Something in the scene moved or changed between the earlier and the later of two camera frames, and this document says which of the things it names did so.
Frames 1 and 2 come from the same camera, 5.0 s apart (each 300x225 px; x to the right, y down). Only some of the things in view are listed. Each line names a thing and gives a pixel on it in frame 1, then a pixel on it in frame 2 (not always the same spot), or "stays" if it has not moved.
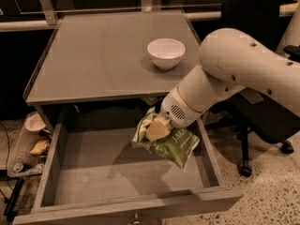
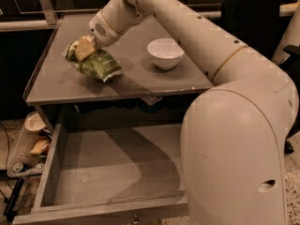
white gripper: [174, 108] to [100, 32]
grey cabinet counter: [92, 55] stays
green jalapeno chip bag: [178, 145] to [101, 66]
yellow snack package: [38, 147] stays
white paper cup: [34, 122] stays
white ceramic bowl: [166, 52] stays
